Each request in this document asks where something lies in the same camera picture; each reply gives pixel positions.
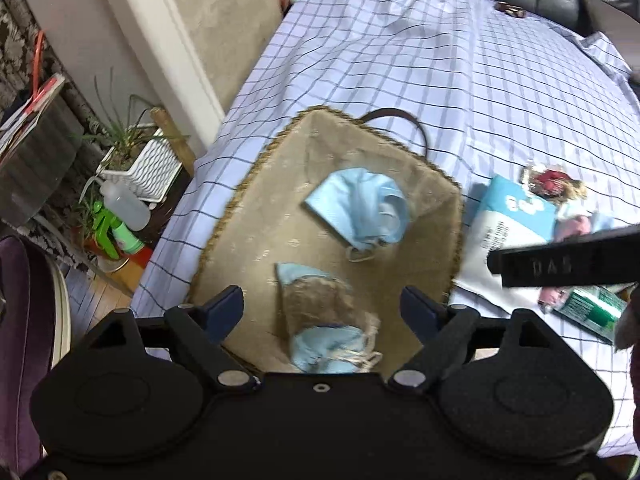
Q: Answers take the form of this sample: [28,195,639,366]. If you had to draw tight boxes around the purple chair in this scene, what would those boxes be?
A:
[0,234,72,478]

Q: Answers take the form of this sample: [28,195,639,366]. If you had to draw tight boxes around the green trigger spray bottle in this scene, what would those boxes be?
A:
[91,179,152,262]

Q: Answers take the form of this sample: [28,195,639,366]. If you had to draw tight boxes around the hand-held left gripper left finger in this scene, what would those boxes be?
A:
[85,285,261,395]

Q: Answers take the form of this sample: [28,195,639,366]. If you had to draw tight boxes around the pink cloth pouch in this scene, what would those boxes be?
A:
[537,211,610,315]

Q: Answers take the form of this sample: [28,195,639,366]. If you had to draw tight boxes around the checked white bed sheet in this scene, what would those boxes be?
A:
[129,0,640,461]

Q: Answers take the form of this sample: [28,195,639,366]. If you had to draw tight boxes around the white and blue towel pack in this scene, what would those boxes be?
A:
[449,174,628,307]

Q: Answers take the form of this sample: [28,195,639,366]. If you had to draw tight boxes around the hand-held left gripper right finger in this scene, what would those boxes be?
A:
[389,286,561,395]

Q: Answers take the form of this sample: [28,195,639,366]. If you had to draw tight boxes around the green potted plant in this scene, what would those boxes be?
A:
[70,67,191,241]

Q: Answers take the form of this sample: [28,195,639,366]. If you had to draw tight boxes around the white lattice planter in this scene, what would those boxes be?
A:
[99,127,184,204]

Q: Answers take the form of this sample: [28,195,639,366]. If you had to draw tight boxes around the woven basket with fabric liner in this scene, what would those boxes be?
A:
[189,105,465,378]

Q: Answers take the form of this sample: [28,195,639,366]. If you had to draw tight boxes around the red plant pot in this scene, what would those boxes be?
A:
[80,230,155,273]

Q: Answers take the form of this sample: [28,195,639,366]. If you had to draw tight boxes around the lace hair clip bundle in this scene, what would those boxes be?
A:
[520,164,589,207]

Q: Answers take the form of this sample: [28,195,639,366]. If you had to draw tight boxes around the stack of books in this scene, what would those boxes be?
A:
[0,30,85,228]

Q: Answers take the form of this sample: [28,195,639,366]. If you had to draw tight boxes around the blue face mask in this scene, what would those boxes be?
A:
[303,167,412,264]

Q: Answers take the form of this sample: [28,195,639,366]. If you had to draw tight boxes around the green drink can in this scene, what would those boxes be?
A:
[554,286,629,345]

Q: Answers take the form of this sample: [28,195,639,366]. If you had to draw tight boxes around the wooden stick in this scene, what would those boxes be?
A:
[149,106,197,177]

